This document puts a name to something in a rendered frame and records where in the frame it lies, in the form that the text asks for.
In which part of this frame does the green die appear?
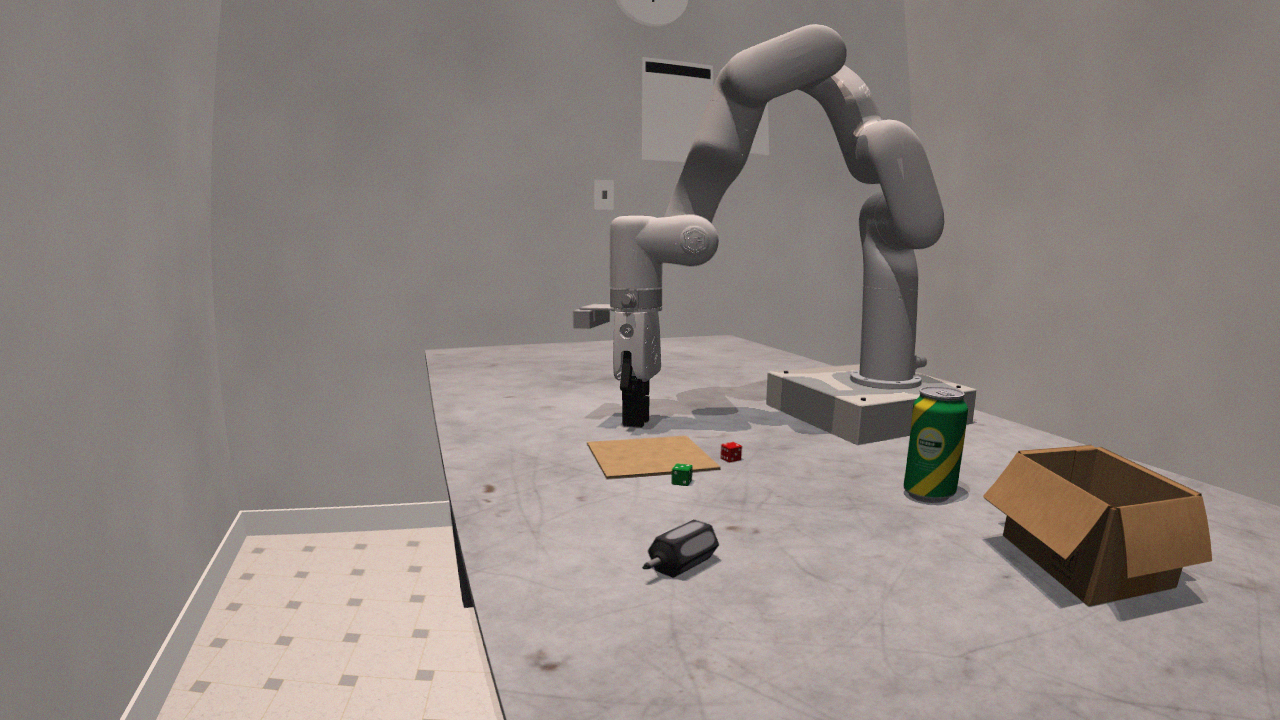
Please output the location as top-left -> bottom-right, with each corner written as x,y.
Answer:
672,464 -> 692,486

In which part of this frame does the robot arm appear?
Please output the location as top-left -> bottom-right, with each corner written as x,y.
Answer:
573,24 -> 945,389

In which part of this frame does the open brown cardboard box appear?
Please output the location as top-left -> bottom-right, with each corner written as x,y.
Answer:
983,445 -> 1212,606

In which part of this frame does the green soda can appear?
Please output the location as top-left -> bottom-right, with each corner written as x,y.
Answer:
904,386 -> 968,503

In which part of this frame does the tan mat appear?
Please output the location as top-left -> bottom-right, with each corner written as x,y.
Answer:
588,436 -> 721,479

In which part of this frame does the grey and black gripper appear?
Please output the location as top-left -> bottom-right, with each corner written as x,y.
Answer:
613,307 -> 662,428

